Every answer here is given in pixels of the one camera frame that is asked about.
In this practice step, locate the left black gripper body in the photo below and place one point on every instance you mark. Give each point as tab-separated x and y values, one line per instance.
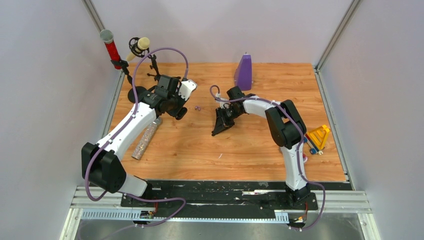
176	103

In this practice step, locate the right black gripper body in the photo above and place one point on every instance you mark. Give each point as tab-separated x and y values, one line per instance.
228	115

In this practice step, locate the black earbud charging case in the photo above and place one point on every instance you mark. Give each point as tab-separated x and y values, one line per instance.
182	112

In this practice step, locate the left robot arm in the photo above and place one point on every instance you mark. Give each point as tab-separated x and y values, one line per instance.
101	162

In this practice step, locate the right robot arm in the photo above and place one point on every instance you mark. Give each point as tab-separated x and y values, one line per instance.
286	127

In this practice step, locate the black round-base mic stand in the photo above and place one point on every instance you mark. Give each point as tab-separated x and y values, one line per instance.
138	89

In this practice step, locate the silver glitter microphone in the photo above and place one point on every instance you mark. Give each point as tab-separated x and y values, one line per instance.
146	138

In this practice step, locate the purple metronome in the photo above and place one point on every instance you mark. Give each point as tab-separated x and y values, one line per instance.
243	76

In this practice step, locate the beige condenser microphone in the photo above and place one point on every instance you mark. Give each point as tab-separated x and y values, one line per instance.
138	47

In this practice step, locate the small red white toy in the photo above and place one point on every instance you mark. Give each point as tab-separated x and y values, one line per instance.
305	158

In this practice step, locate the colourful toy truck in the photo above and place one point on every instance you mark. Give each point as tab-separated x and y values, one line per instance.
316	139

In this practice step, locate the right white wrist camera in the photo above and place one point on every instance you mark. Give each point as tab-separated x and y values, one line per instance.
221	101

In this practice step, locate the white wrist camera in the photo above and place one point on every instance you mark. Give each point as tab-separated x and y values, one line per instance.
221	101
186	89

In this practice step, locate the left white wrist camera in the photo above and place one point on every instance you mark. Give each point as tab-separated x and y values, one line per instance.
186	89

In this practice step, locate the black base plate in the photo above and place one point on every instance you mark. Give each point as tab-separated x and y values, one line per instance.
222	199

